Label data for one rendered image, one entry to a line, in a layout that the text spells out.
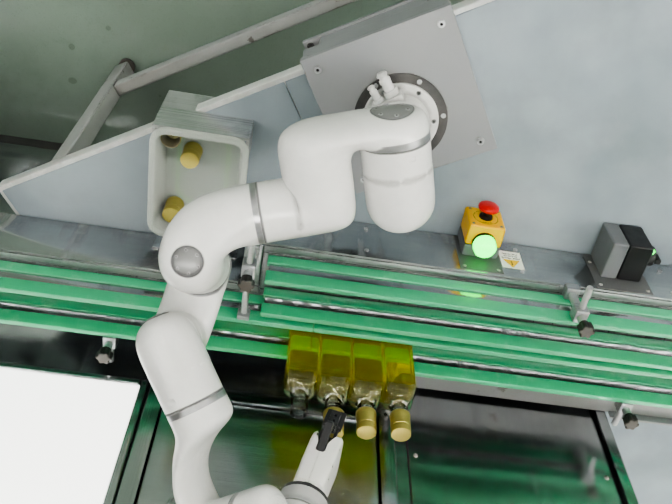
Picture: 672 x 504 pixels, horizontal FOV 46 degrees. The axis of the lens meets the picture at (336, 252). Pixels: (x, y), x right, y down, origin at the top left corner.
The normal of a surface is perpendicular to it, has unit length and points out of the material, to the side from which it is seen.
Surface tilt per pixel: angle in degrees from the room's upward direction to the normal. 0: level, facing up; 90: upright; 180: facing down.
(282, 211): 29
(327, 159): 19
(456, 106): 5
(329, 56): 5
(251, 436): 89
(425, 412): 89
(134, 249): 90
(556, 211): 0
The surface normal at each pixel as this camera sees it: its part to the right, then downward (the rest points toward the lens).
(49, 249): 0.15, -0.82
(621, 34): -0.01, 0.56
